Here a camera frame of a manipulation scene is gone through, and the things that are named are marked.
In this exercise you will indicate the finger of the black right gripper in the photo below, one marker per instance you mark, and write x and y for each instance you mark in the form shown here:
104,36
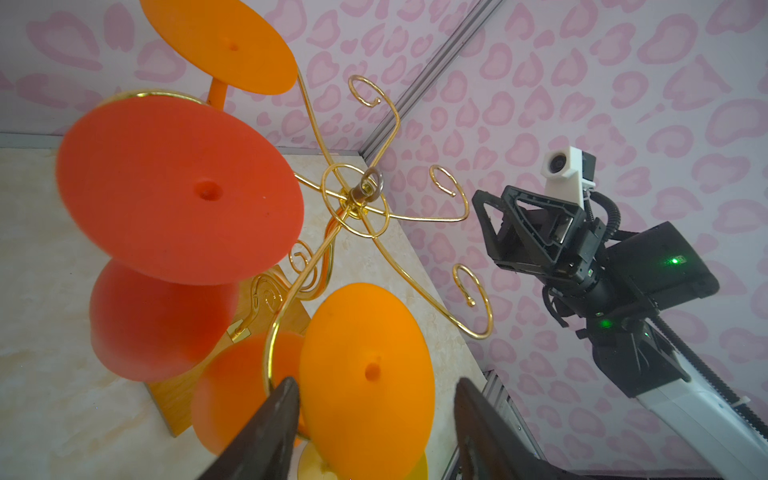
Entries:
498,235
538,228

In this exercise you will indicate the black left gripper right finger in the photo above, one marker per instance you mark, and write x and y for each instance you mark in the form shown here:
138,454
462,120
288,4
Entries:
487,446

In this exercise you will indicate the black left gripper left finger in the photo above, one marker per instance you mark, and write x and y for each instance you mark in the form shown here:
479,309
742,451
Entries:
264,447

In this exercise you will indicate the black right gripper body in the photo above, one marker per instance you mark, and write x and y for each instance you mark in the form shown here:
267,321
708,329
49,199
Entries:
576,284

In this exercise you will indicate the orange front wine glass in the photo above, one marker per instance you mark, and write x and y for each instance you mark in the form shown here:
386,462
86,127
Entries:
365,378

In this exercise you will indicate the orange wine glass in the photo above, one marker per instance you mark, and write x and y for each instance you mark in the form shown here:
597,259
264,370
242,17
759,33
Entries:
365,378
227,40

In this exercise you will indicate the red wine glass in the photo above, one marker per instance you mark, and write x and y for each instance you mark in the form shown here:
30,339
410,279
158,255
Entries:
187,202

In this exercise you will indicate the orange back wine glass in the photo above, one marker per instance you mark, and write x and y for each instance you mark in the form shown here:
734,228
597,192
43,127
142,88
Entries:
227,40

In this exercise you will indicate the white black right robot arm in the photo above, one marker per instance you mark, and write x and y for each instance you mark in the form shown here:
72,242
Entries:
619,282

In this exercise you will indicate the wooden rack base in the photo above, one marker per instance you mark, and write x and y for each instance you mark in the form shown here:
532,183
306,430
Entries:
180,402

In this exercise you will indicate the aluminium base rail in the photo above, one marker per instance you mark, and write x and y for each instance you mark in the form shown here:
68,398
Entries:
496,394

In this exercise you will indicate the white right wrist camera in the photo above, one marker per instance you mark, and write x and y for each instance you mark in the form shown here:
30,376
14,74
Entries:
569,173

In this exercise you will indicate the aluminium frame profile right corner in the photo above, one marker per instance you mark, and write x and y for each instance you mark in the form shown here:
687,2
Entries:
444,56

